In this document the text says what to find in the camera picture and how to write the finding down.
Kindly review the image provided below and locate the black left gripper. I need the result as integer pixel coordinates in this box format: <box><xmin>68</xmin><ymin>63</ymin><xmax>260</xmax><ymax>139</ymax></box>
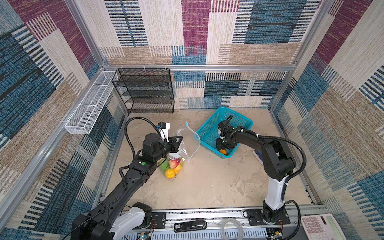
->
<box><xmin>152</xmin><ymin>135</ymin><xmax>182</xmax><ymax>164</ymax></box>

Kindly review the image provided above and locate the red toy strawberry fruit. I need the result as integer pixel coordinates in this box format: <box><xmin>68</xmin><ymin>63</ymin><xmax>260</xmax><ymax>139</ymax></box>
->
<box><xmin>169</xmin><ymin>158</ymin><xmax>181</xmax><ymax>169</ymax></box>

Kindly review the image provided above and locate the teal plastic basket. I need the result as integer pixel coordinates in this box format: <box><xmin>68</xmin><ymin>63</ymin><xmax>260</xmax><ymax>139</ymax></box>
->
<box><xmin>197</xmin><ymin>107</ymin><xmax>254</xmax><ymax>159</ymax></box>

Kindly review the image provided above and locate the clear zip top bag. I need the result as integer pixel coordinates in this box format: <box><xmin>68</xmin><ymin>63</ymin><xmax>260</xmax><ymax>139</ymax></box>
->
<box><xmin>158</xmin><ymin>122</ymin><xmax>201</xmax><ymax>180</ymax></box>

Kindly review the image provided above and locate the light green toy pear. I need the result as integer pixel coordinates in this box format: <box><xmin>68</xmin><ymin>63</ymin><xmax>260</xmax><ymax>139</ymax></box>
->
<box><xmin>160</xmin><ymin>160</ymin><xmax>171</xmax><ymax>173</ymax></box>

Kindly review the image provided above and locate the yellow toy lemon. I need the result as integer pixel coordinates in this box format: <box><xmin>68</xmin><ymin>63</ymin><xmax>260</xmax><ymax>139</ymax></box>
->
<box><xmin>174</xmin><ymin>164</ymin><xmax>183</xmax><ymax>175</ymax></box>

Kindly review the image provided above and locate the yellow toy pear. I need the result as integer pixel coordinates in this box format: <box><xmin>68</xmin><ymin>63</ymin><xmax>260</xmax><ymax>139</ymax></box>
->
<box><xmin>165</xmin><ymin>169</ymin><xmax>176</xmax><ymax>179</ymax></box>

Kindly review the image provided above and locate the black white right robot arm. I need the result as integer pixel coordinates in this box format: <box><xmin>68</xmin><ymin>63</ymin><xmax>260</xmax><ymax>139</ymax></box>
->
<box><xmin>216</xmin><ymin>119</ymin><xmax>297</xmax><ymax>224</ymax></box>

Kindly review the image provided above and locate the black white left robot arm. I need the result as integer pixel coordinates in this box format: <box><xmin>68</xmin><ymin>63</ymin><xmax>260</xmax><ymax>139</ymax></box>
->
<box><xmin>70</xmin><ymin>133</ymin><xmax>183</xmax><ymax>240</ymax></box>

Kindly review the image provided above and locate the blue booklet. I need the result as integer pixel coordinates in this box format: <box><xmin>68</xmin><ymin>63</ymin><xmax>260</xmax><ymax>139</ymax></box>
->
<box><xmin>253</xmin><ymin>151</ymin><xmax>264</xmax><ymax>166</ymax></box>

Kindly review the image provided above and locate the black remote device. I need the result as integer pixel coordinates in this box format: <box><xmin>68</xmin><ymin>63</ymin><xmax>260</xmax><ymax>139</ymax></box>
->
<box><xmin>174</xmin><ymin>219</ymin><xmax>208</xmax><ymax>233</ymax></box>

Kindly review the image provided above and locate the clear tube coil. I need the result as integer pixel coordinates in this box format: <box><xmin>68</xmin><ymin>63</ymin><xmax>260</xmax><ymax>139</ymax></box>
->
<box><xmin>221</xmin><ymin>218</ymin><xmax>244</xmax><ymax>240</ymax></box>

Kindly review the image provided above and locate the white calculator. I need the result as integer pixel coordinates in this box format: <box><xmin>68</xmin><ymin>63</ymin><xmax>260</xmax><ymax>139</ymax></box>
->
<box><xmin>301</xmin><ymin>214</ymin><xmax>346</xmax><ymax>240</ymax></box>

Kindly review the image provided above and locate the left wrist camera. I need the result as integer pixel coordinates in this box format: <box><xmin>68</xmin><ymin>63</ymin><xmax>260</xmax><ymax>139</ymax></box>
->
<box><xmin>157</xmin><ymin>122</ymin><xmax>171</xmax><ymax>143</ymax></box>

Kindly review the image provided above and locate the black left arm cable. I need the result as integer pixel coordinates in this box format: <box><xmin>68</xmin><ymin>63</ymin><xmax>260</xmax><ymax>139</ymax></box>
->
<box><xmin>124</xmin><ymin>116</ymin><xmax>161</xmax><ymax>157</ymax></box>

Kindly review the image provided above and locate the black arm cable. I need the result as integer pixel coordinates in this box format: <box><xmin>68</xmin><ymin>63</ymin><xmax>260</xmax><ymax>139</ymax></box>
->
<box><xmin>257</xmin><ymin>134</ymin><xmax>307</xmax><ymax>184</ymax></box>
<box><xmin>124</xmin><ymin>116</ymin><xmax>161</xmax><ymax>157</ymax></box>

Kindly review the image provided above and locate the black wire mesh shelf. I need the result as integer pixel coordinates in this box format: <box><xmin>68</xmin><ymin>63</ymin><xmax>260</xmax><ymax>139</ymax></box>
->
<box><xmin>112</xmin><ymin>68</ymin><xmax>175</xmax><ymax>114</ymax></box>

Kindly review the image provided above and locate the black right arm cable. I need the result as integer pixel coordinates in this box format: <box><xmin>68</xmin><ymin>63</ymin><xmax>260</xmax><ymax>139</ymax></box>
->
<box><xmin>257</xmin><ymin>134</ymin><xmax>307</xmax><ymax>184</ymax></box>

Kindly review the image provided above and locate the white wire mesh tray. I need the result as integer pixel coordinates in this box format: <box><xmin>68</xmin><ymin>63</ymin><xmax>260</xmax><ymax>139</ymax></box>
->
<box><xmin>65</xmin><ymin>71</ymin><xmax>115</xmax><ymax>135</ymax></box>

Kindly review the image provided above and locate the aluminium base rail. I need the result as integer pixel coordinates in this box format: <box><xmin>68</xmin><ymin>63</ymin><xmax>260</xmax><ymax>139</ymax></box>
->
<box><xmin>121</xmin><ymin>205</ymin><xmax>329</xmax><ymax>240</ymax></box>

